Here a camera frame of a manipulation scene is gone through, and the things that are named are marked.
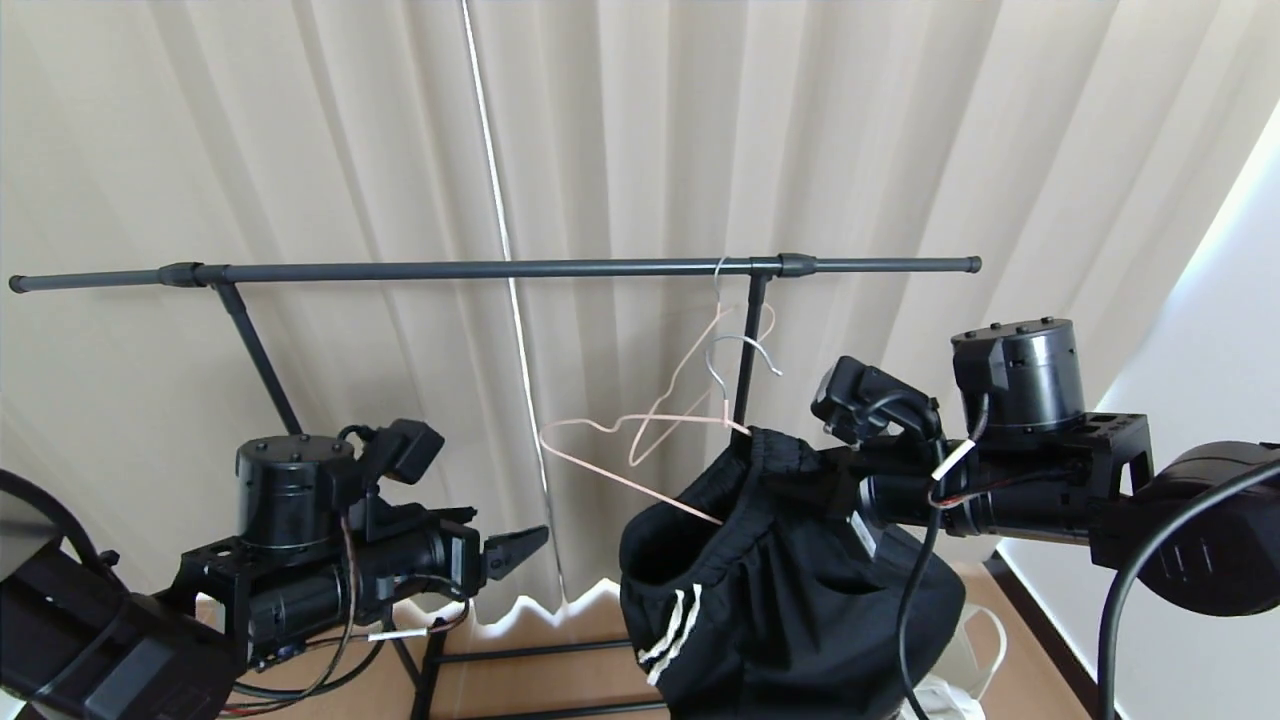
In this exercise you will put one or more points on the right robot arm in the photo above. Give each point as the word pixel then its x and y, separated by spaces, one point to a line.
pixel 1020 380

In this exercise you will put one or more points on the beige curtain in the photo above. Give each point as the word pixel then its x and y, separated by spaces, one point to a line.
pixel 300 130

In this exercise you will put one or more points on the pink clothes hanger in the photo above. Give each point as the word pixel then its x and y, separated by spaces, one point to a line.
pixel 690 368
pixel 650 491

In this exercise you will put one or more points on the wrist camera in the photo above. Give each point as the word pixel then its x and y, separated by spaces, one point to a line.
pixel 405 450
pixel 860 395

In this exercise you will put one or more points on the black striped shorts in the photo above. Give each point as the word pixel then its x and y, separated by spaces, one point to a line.
pixel 780 600

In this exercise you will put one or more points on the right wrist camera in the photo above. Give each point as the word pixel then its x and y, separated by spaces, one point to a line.
pixel 860 395

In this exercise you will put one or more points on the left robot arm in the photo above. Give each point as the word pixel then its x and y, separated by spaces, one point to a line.
pixel 290 490

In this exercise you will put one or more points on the black clothes rack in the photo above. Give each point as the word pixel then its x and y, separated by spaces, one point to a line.
pixel 500 269

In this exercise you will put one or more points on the white laundry basket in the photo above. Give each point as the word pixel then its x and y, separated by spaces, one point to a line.
pixel 985 650

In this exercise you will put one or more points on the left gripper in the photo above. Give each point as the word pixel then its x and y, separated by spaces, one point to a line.
pixel 400 565

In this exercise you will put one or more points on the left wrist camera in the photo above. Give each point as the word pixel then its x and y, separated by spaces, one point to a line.
pixel 405 450

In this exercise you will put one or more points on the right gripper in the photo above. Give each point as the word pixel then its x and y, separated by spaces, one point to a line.
pixel 1000 505

